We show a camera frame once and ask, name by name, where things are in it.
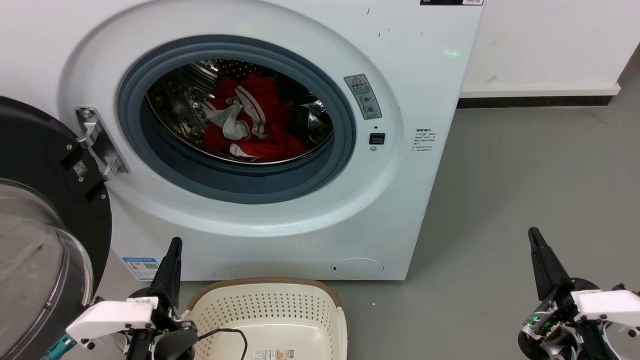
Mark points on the white front-load washing machine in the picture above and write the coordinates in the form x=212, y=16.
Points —
x=280, y=235

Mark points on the small printed text label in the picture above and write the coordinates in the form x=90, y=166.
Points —
x=425, y=140

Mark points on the stainless steel washing machine drum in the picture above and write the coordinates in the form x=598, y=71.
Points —
x=175, y=100

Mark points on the metal door hinge bracket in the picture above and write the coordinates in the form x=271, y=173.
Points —
x=100, y=142

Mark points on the QR code sticker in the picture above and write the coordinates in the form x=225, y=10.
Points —
x=80, y=168

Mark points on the washing machine door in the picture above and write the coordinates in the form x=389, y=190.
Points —
x=35, y=150

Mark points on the grey rubber door gasket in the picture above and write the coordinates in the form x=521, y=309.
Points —
x=225, y=182

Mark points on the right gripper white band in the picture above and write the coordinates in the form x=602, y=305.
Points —
x=605, y=302

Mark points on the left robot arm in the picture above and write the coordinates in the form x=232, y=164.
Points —
x=175, y=347

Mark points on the black door latch socket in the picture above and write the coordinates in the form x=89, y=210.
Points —
x=377, y=138

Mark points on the white wall baseboard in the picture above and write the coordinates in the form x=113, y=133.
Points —
x=540, y=91

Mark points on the cream perforated laundry basket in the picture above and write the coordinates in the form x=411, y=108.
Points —
x=280, y=312

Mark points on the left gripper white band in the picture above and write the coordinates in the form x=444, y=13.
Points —
x=112, y=317

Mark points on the round filter cover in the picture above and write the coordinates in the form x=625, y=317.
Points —
x=357, y=268

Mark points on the grey warning sticker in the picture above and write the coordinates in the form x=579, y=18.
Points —
x=363, y=97

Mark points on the blue energy label sticker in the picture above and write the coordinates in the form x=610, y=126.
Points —
x=142, y=269

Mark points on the red white-striped garment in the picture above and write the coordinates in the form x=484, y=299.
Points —
x=270, y=107

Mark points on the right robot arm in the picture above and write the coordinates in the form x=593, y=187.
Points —
x=595, y=345

